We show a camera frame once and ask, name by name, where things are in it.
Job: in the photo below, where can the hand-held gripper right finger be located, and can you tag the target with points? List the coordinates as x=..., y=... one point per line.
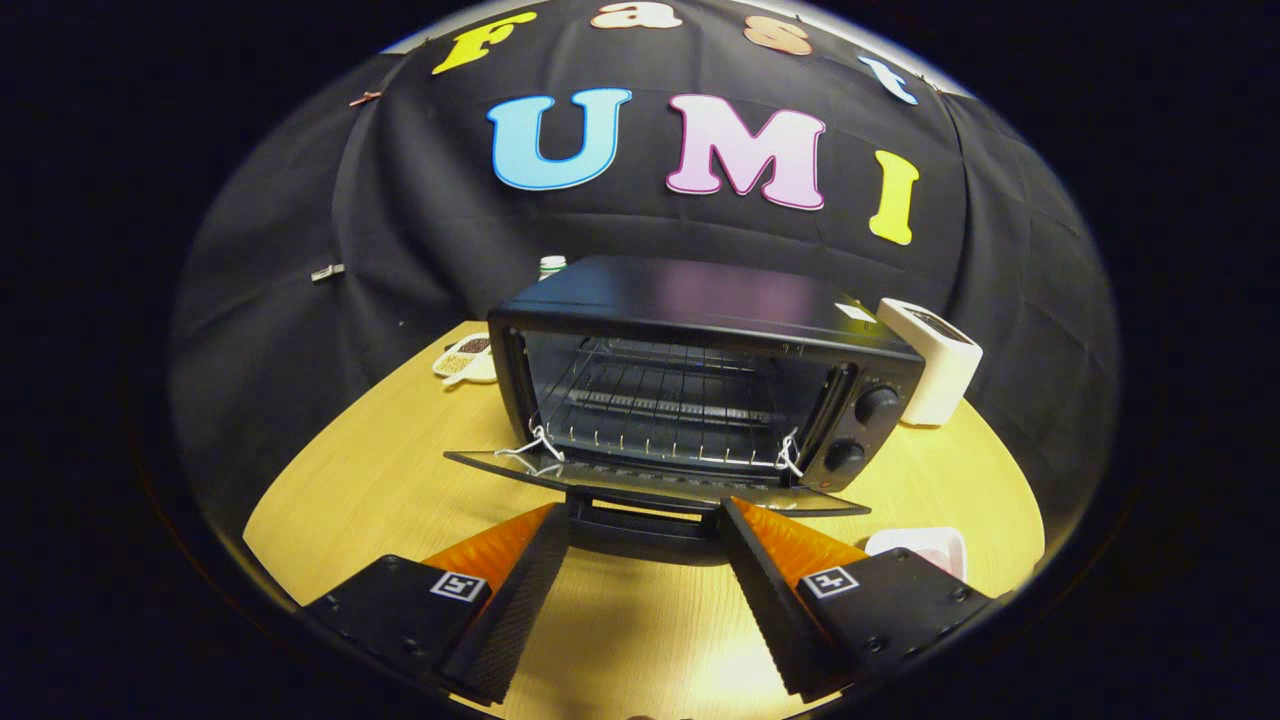
x=770, y=600

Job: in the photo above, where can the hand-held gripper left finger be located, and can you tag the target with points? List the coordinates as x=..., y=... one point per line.
x=520, y=600

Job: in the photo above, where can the white square plate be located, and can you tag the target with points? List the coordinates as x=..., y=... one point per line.
x=900, y=540

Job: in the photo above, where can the black toaster oven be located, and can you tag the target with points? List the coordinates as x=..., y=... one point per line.
x=700, y=295

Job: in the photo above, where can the white bread toaster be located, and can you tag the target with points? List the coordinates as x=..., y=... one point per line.
x=940, y=370

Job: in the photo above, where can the white divided snack dish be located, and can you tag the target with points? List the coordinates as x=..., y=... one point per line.
x=480, y=368

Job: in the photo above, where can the white bottle green cap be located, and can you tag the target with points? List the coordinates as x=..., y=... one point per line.
x=552, y=266

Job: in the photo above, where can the silver metal clip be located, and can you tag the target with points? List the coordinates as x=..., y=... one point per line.
x=327, y=272

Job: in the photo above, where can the black backdrop cloth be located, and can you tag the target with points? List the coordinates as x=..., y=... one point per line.
x=400, y=220

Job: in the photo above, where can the red clip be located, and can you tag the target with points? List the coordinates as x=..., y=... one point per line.
x=366, y=98

